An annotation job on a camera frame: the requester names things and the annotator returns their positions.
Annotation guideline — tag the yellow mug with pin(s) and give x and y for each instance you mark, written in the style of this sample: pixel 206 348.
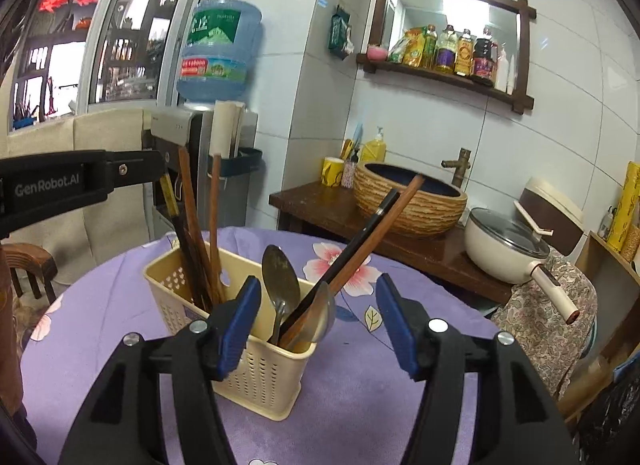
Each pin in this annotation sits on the yellow mug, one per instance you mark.
pixel 332 172

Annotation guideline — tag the brown wooden chopstick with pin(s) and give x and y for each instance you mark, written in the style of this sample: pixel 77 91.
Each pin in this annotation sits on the brown wooden chopstick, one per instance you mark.
pixel 390 220
pixel 215 220
pixel 189 195

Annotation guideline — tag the orange label sauce bottle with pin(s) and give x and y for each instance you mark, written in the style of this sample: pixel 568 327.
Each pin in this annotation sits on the orange label sauce bottle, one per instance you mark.
pixel 465 55

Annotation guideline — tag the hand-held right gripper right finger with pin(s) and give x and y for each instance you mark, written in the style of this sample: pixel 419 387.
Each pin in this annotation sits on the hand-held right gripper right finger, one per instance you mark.
pixel 395 325

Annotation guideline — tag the dark plastic tray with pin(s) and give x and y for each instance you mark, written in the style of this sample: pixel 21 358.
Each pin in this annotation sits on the dark plastic tray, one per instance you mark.
pixel 250 157

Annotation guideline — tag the tall white bottle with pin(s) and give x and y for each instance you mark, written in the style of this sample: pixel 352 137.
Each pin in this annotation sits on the tall white bottle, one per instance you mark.
pixel 502 70

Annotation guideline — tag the blue water bottle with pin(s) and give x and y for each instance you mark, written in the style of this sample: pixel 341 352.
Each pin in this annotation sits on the blue water bottle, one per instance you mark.
pixel 220 45

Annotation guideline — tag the yellow package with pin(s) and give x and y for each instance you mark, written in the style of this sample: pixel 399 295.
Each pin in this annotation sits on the yellow package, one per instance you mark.
pixel 625 205

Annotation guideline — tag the green capped oil bottle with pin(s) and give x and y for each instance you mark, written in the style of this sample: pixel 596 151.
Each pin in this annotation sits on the green capped oil bottle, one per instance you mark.
pixel 430 50

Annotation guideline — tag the bronze bamboo style faucet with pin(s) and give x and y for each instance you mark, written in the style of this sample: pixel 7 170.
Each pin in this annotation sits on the bronze bamboo style faucet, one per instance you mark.
pixel 462 170

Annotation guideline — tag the yellow food packet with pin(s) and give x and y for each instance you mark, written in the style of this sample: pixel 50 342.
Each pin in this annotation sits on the yellow food packet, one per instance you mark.
pixel 410 47

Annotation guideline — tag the small white bottle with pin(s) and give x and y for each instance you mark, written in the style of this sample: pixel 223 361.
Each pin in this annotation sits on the small white bottle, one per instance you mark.
pixel 606 225

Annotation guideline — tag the floral patterned cloth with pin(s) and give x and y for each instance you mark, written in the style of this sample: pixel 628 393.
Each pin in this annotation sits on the floral patterned cloth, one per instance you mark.
pixel 545 325

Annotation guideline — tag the cream and brown rice cooker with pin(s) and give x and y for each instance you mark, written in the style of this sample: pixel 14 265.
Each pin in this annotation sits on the cream and brown rice cooker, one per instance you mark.
pixel 555 215

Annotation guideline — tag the wooden crate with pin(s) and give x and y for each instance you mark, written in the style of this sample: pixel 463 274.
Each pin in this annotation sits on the wooden crate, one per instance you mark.
pixel 605 270

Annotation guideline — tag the wooden framed wall mirror shelf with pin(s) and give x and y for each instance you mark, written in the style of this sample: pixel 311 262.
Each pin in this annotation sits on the wooden framed wall mirror shelf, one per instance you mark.
pixel 523 45

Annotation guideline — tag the amber oil bottle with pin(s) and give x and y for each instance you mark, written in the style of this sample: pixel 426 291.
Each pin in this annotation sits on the amber oil bottle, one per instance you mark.
pixel 446 52

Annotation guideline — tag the dark wooden chair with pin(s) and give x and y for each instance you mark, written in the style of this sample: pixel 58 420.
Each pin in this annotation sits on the dark wooden chair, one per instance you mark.
pixel 30 257

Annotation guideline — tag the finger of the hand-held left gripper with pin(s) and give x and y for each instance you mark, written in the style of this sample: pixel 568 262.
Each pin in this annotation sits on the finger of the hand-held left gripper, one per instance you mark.
pixel 135 167

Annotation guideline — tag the woven basket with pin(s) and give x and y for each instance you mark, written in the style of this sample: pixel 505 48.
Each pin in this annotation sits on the woven basket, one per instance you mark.
pixel 632 245

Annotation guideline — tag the cream paper roll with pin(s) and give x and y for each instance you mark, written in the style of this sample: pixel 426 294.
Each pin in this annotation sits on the cream paper roll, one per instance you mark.
pixel 222 127

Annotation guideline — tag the dark soy sauce bottle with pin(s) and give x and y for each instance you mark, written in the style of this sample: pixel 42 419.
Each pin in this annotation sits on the dark soy sauce bottle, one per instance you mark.
pixel 484 60

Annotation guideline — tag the woven pattern basin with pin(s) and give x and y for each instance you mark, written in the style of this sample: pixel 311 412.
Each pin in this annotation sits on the woven pattern basin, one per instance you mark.
pixel 440 217

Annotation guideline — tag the grey water dispenser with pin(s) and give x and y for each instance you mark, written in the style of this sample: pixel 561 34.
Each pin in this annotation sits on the grey water dispenser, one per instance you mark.
pixel 172 125

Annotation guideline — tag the blue toothbrush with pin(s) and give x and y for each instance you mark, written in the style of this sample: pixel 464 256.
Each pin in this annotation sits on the blue toothbrush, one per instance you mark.
pixel 357 137

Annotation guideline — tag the patterned toothbrush cup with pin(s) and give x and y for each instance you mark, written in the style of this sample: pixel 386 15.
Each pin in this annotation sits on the patterned toothbrush cup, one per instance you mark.
pixel 349 176

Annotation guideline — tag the beige covered sofa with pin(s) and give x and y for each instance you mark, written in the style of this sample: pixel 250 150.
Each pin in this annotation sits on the beige covered sofa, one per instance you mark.
pixel 100 135

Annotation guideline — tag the yellow soap dispenser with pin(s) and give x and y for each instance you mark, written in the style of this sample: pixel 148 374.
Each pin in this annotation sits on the yellow soap dispenser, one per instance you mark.
pixel 374 150

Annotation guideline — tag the dark wooden counter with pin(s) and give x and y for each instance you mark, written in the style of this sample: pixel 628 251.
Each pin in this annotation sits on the dark wooden counter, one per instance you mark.
pixel 310 205

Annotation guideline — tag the cream perforated utensil holder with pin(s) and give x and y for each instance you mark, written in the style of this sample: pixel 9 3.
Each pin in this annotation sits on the cream perforated utensil holder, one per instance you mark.
pixel 270 380

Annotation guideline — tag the cream frying pan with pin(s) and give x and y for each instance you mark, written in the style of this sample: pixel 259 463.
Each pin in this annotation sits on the cream frying pan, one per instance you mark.
pixel 495 260

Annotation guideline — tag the pink cup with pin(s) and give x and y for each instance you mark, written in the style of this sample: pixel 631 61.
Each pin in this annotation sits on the pink cup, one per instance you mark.
pixel 377 52

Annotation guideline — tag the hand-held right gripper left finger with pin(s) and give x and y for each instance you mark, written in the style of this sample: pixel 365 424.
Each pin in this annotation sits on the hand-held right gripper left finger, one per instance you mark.
pixel 240 330

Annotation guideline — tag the aluminium window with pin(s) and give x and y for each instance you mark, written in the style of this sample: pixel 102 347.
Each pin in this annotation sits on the aluminium window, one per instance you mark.
pixel 107 45

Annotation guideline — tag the glass pan lid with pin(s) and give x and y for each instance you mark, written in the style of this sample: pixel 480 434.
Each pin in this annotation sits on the glass pan lid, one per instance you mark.
pixel 505 232

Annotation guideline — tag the purple floral tablecloth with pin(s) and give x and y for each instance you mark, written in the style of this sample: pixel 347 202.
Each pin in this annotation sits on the purple floral tablecloth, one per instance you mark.
pixel 350 395

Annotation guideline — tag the person's brown clothing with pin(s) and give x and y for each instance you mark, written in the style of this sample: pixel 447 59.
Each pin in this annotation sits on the person's brown clothing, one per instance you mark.
pixel 10 335

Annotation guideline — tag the green hanging packet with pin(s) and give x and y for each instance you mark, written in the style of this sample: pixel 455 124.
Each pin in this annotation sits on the green hanging packet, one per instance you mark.
pixel 340 32

